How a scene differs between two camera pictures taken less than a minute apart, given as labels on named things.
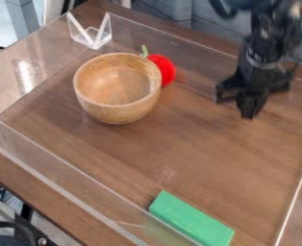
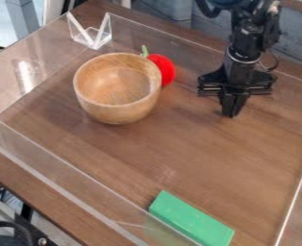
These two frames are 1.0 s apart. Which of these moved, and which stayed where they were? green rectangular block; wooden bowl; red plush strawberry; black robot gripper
Moved: black robot gripper
Stayed: green rectangular block; wooden bowl; red plush strawberry
